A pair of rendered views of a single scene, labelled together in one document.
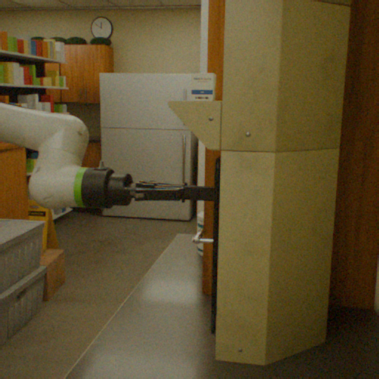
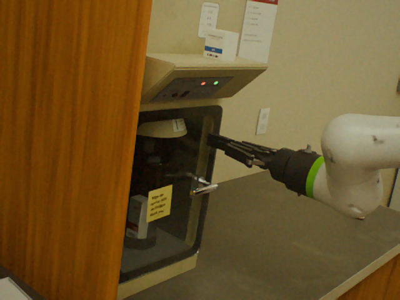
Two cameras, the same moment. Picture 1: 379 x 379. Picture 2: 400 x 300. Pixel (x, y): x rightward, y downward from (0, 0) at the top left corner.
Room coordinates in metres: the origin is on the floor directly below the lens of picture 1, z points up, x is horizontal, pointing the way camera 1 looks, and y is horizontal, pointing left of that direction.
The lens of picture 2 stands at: (2.21, 0.52, 1.64)
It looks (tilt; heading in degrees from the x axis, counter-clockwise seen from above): 16 degrees down; 208
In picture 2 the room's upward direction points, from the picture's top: 9 degrees clockwise
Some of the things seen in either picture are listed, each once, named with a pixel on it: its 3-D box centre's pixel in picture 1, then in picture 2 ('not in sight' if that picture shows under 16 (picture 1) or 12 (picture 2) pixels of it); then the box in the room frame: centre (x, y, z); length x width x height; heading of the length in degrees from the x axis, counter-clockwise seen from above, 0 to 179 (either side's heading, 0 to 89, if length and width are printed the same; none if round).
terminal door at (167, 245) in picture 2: (223, 233); (169, 192); (1.18, -0.08, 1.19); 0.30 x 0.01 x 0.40; 169
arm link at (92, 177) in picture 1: (101, 186); (305, 170); (1.11, 0.21, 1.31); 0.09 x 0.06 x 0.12; 170
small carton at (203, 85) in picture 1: (203, 87); (220, 44); (1.14, -0.02, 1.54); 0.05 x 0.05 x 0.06; 82
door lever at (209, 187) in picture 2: (206, 236); (199, 187); (1.11, -0.04, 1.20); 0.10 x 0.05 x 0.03; 169
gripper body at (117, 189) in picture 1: (132, 189); (275, 162); (1.10, 0.13, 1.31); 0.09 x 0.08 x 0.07; 80
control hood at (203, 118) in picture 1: (205, 122); (202, 82); (1.19, -0.03, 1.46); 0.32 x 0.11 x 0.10; 170
